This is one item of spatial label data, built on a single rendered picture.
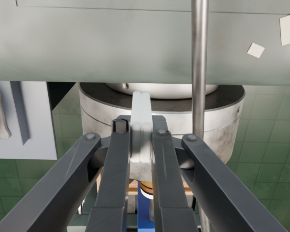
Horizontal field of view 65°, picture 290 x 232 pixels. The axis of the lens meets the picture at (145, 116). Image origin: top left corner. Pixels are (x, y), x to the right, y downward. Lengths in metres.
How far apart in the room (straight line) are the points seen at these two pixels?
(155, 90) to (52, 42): 0.16
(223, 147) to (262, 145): 1.66
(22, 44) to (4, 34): 0.02
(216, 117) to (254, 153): 1.73
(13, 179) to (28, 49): 1.99
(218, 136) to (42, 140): 0.74
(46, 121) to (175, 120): 0.67
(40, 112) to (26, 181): 1.35
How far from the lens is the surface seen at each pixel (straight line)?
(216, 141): 0.38
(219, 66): 0.29
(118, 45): 0.27
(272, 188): 2.39
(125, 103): 0.34
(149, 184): 0.54
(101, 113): 0.35
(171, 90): 0.35
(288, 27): 0.31
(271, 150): 2.13
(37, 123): 0.94
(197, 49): 0.18
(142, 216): 0.68
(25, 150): 1.02
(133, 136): 0.15
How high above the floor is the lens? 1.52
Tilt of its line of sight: 65 degrees down
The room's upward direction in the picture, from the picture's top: 176 degrees clockwise
